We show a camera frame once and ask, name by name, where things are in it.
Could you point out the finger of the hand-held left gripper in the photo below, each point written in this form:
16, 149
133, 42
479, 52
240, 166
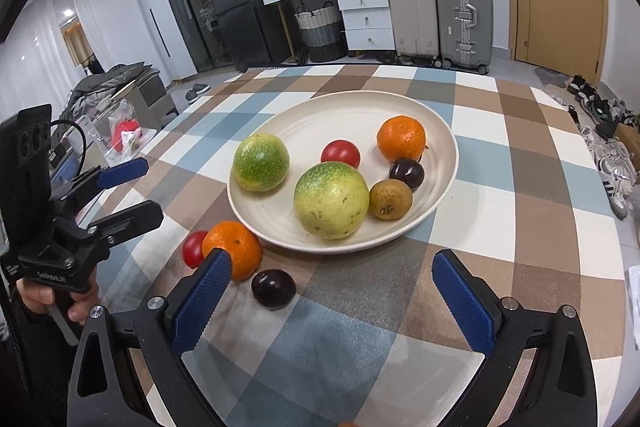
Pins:
122, 172
135, 217

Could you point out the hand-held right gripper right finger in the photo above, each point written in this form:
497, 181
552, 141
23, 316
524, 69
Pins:
462, 302

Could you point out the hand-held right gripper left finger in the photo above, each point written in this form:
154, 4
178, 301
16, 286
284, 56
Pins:
200, 302

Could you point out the red cherry tomato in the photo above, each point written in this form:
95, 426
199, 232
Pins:
192, 249
340, 153

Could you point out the orange tangerine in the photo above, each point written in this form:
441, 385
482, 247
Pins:
401, 138
235, 247

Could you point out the dark purple plum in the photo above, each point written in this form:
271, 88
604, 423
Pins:
406, 174
273, 289

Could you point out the cream round plate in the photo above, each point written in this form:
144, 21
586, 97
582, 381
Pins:
280, 217

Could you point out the brown round fruit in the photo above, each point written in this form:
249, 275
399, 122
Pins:
390, 200

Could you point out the large green passion fruit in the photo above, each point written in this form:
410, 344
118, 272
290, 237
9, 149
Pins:
331, 201

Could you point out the person's left hand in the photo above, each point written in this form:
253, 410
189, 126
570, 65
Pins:
32, 297

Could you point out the clear bag with red item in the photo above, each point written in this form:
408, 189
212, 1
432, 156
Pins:
125, 132

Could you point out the grey chair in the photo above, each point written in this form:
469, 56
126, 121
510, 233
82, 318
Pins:
155, 99

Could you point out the dark jacket pile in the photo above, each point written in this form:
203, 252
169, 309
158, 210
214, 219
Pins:
105, 82

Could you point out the pair of grey slippers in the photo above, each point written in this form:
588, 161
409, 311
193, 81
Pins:
197, 92

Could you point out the checkered tablecloth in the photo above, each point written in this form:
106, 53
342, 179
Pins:
350, 347

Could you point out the white curtain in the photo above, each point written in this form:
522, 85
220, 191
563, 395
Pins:
35, 52

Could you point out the standing mirror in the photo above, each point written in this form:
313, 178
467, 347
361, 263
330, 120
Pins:
77, 44

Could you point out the white wardrobe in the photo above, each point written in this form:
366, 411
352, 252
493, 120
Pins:
160, 37

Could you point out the white plastic bag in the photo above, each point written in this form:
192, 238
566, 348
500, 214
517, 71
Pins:
634, 284

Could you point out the pile of shoes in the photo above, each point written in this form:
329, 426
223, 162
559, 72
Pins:
610, 162

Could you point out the brown cardboard box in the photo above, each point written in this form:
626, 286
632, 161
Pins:
629, 138

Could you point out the woven laundry basket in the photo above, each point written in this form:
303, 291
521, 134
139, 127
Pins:
317, 34

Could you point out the grey doormat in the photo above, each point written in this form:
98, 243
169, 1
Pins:
550, 76

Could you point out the silver suitcase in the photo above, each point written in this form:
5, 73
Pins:
462, 17

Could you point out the white drawer desk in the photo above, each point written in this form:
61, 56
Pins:
367, 19

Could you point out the beige suitcase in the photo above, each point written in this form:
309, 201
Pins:
412, 7

